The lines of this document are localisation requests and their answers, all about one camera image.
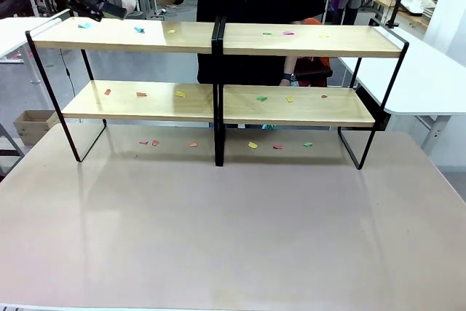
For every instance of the teal paper scrap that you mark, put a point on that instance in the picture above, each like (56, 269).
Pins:
(139, 30)
(84, 25)

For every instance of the pink paper scrap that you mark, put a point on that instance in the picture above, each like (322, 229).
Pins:
(143, 141)
(278, 146)

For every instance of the person's left forearm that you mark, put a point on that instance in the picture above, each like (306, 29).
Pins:
(289, 65)

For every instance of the person's left hand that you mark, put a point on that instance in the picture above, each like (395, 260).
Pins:
(288, 83)

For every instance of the white plastic bag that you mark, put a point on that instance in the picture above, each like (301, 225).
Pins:
(128, 0)

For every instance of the white side table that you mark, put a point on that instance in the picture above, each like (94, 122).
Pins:
(22, 34)

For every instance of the cardboard box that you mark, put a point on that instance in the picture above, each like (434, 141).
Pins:
(34, 125)

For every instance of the black wristwatch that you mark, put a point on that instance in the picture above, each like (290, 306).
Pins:
(289, 77)

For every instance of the small teal object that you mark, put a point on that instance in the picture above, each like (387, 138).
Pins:
(269, 126)

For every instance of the orange and black chair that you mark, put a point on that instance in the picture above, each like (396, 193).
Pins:
(313, 67)

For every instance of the wooden background desk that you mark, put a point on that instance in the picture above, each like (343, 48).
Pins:
(407, 14)

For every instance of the white rounded table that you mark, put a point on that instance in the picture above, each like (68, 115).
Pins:
(418, 74)

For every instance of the wooden shelf rack black frame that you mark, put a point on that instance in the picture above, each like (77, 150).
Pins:
(309, 43)
(120, 39)

